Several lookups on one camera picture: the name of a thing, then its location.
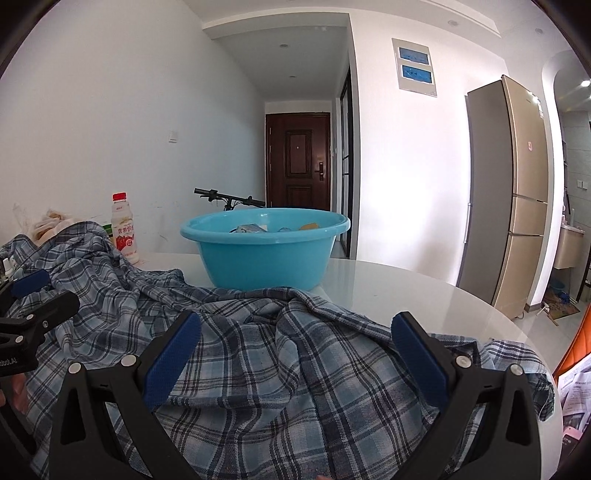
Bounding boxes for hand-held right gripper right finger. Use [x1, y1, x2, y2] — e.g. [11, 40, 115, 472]
[390, 311, 543, 480]

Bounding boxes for white wall panel blue windows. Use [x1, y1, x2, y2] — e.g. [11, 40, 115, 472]
[392, 38, 438, 97]

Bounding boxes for printed paper sheet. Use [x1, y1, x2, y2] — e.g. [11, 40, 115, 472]
[558, 367, 591, 435]

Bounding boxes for blue plaid shirt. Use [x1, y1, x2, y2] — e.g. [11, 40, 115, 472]
[0, 220, 555, 480]

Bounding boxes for white sink cabinet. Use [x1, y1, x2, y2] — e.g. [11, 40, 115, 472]
[553, 224, 583, 271]

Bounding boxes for pink phone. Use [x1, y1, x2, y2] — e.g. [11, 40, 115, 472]
[561, 425, 591, 462]

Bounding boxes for gold refrigerator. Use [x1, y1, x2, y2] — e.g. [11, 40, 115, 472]
[457, 75, 550, 319]

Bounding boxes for black bicycle handlebar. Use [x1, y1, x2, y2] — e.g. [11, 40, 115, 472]
[194, 187, 266, 212]

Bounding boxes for black framed glass door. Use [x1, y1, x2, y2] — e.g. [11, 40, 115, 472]
[339, 67, 354, 259]

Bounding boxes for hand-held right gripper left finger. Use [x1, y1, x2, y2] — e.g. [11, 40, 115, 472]
[48, 310, 218, 480]

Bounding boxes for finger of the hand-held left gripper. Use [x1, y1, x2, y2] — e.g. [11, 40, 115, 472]
[0, 269, 51, 301]
[0, 291, 81, 344]

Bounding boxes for floor door mat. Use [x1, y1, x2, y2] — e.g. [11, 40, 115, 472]
[545, 300, 581, 320]

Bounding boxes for orange chair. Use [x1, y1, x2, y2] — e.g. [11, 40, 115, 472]
[551, 305, 591, 377]

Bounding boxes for person's left hand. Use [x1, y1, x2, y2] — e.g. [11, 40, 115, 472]
[0, 373, 31, 412]

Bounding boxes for blue plastic basin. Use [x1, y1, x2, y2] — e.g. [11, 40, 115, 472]
[180, 208, 351, 291]

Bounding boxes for brown entrance door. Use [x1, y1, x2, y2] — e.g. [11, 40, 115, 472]
[265, 112, 332, 213]

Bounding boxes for white drink bottle red cap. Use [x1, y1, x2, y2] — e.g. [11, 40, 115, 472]
[111, 192, 140, 265]

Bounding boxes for plastic bag with bread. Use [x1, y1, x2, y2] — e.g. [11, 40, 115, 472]
[14, 208, 79, 243]

